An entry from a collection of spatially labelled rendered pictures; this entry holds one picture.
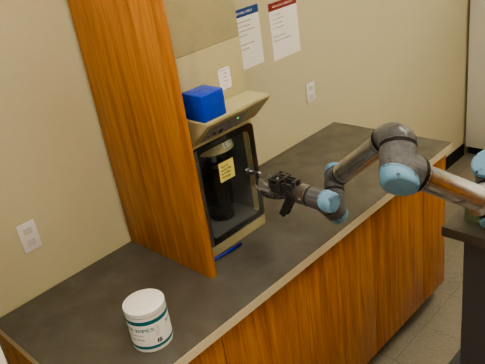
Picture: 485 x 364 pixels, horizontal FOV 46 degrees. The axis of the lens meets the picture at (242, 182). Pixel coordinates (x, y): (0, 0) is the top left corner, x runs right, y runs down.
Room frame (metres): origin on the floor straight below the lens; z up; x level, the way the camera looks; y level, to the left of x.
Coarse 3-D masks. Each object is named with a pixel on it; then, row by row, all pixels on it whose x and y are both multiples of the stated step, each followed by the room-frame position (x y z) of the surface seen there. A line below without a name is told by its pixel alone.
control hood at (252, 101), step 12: (240, 96) 1.98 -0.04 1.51; (252, 96) 1.96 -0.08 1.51; (264, 96) 1.95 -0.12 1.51; (228, 108) 1.87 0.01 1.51; (240, 108) 1.86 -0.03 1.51; (252, 108) 1.93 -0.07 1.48; (216, 120) 1.78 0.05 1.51; (192, 132) 1.80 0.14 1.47; (204, 132) 1.78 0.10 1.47; (192, 144) 1.81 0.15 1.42
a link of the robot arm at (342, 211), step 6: (336, 192) 1.82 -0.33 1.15; (342, 192) 1.83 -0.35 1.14; (342, 198) 1.81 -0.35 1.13; (342, 204) 1.79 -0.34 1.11; (336, 210) 1.76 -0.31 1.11; (342, 210) 1.78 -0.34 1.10; (330, 216) 1.76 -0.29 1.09; (336, 216) 1.76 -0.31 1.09; (342, 216) 1.78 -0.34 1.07; (336, 222) 1.79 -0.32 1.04; (342, 222) 1.79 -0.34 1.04
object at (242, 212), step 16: (240, 128) 1.99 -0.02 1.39; (208, 144) 1.88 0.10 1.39; (224, 144) 1.93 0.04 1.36; (240, 144) 1.98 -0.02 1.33; (208, 160) 1.87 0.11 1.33; (224, 160) 1.92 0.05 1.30; (240, 160) 1.97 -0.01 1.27; (256, 160) 2.03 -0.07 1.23; (208, 176) 1.86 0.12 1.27; (240, 176) 1.97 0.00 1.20; (256, 176) 2.02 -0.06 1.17; (208, 192) 1.85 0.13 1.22; (224, 192) 1.90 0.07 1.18; (240, 192) 1.96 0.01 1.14; (256, 192) 2.01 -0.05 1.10; (208, 208) 1.84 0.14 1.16; (224, 208) 1.90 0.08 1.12; (240, 208) 1.95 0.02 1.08; (256, 208) 2.00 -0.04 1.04; (224, 224) 1.89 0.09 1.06; (240, 224) 1.94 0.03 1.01
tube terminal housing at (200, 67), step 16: (208, 48) 1.95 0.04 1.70; (224, 48) 2.00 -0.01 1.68; (240, 48) 2.05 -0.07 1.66; (176, 64) 1.85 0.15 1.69; (192, 64) 1.89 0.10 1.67; (208, 64) 1.94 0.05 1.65; (224, 64) 1.99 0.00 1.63; (240, 64) 2.04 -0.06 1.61; (192, 80) 1.88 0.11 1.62; (208, 80) 1.93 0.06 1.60; (240, 80) 2.03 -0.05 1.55; (224, 96) 1.97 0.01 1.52; (256, 224) 2.01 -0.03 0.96; (224, 240) 1.89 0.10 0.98
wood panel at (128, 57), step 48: (96, 0) 1.94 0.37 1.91; (144, 0) 1.75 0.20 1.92; (96, 48) 1.99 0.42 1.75; (144, 48) 1.79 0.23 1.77; (96, 96) 2.05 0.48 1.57; (144, 96) 1.83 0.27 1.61; (144, 144) 1.88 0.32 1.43; (144, 192) 1.93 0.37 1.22; (192, 192) 1.72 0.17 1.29; (144, 240) 2.00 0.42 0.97; (192, 240) 1.76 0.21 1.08
